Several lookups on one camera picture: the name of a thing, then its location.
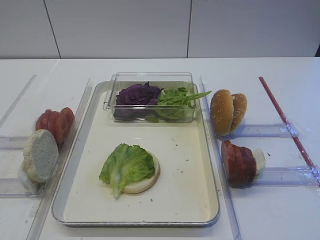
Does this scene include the clear rail of tray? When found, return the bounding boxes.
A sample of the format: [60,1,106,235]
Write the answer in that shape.
[199,74,245,240]
[26,78,94,240]

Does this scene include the clear cross rail bun tops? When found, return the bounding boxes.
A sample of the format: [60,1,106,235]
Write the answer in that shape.
[227,123,300,138]

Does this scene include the clear rail left of tray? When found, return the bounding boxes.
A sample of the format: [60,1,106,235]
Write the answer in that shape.
[26,78,94,240]

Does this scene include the back tomato slice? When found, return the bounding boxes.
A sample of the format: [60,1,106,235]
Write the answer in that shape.
[35,109,52,131]

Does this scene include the clear rail right of tray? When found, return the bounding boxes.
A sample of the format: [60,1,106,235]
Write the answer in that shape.
[199,74,245,240]

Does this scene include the green lettuce leaf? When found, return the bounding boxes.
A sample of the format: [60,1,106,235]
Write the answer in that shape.
[98,143,155,199]

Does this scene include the clear cross rail bun slice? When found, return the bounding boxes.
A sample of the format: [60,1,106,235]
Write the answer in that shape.
[0,178,45,199]

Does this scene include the clear plastic container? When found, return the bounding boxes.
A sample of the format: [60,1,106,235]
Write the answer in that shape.
[103,72,197,123]

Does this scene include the sesame bun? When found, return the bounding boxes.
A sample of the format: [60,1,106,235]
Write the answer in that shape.
[210,89,234,136]
[229,93,248,133]

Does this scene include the bun bottom on tray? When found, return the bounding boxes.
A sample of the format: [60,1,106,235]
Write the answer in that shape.
[122,151,161,195]

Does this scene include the clear cross rail meat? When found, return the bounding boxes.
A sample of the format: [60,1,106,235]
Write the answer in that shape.
[252,166,320,187]

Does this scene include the purple cabbage leaves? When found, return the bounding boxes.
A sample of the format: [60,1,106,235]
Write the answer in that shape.
[114,82,162,121]

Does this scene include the white pusher block right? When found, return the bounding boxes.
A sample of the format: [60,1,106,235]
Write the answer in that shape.
[252,148,266,175]

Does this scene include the clear cross rail tomatoes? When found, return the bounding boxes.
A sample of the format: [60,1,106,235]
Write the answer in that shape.
[0,136,28,152]

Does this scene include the stack of meat slices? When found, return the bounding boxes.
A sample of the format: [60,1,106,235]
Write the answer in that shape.
[221,140,257,186]

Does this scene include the green lettuce pile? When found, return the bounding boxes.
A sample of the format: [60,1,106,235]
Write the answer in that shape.
[145,87,212,123]

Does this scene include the red plastic rod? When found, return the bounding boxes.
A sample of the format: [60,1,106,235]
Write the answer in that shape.
[258,76,320,186]

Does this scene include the metal baking tray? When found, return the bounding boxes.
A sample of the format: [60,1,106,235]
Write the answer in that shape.
[51,82,220,227]

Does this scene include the right sesame bun top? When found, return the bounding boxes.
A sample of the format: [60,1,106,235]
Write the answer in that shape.
[229,93,248,133]

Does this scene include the left sesame bun top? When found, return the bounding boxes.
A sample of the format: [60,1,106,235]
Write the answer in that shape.
[210,89,234,136]

